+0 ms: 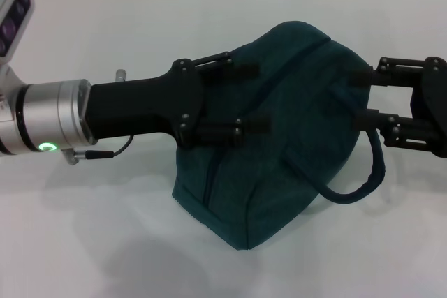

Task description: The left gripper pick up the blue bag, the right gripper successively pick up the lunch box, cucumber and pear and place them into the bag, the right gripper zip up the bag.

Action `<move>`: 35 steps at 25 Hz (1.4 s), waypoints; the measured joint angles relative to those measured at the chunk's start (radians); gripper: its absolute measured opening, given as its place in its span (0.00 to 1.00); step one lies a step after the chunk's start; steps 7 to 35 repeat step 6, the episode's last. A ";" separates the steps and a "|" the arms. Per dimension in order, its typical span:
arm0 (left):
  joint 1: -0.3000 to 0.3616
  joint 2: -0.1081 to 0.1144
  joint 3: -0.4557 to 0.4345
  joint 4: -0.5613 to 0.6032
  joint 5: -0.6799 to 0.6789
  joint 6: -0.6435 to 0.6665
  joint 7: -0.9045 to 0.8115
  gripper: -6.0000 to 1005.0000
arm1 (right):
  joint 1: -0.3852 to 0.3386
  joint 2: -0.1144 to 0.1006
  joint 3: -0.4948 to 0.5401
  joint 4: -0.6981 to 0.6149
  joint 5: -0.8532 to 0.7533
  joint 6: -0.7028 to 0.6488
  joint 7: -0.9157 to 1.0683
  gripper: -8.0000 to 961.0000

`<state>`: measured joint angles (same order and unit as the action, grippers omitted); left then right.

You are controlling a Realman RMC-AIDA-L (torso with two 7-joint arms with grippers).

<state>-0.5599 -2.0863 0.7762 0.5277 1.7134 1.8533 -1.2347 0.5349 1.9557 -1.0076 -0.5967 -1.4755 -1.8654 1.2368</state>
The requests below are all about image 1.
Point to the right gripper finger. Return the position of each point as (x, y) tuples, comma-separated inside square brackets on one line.
[(391, 127), (387, 74)]

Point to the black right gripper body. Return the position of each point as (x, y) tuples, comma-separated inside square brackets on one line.
[(431, 102)]

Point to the teal fabric lunch bag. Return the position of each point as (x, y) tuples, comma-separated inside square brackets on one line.
[(272, 144)]

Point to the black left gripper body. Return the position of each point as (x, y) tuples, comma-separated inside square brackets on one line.
[(146, 106)]

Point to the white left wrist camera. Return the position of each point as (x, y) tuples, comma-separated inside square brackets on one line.
[(14, 29)]

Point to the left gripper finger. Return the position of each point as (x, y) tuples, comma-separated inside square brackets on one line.
[(227, 66), (230, 130)]

